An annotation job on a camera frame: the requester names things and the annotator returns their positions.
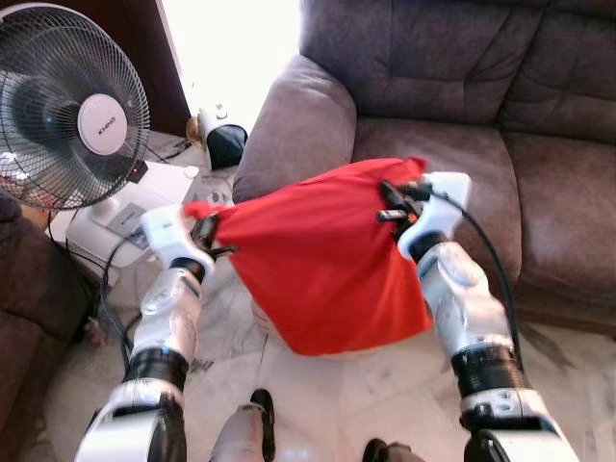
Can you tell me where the red pillow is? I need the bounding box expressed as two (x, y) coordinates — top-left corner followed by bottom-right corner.
(183, 156), (436, 358)

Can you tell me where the brown fabric sofa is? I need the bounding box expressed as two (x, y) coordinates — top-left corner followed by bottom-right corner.
(233, 0), (616, 338)

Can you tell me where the dark brown sofa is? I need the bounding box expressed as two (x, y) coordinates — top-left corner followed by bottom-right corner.
(0, 191), (102, 462)

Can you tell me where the white low table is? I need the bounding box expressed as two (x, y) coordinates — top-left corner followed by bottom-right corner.
(140, 159), (235, 208)

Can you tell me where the black device with red light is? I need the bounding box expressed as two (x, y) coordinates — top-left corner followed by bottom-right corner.
(125, 159), (151, 185)

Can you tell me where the white and black appliance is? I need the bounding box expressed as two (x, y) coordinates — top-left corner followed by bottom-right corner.
(197, 101), (249, 172)

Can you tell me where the small brown round object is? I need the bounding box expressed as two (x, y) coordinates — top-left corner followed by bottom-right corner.
(186, 114), (205, 147)

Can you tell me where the white electric fan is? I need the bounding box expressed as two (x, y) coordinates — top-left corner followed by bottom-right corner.
(0, 3), (198, 272)

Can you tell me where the dark wooden panel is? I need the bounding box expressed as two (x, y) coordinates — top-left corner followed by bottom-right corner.
(0, 0), (191, 138)

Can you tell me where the robot left leg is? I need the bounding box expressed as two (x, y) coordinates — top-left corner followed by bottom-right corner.
(209, 388), (277, 462)

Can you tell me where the robot leg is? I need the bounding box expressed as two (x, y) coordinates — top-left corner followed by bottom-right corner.
(209, 388), (277, 462)
(362, 437), (426, 462)

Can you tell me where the robot right leg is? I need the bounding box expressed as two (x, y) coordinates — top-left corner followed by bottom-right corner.
(362, 437), (426, 462)

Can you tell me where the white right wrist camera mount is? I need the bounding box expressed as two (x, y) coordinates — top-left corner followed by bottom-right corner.
(397, 171), (474, 263)

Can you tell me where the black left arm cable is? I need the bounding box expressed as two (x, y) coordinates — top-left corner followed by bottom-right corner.
(99, 236), (145, 372)

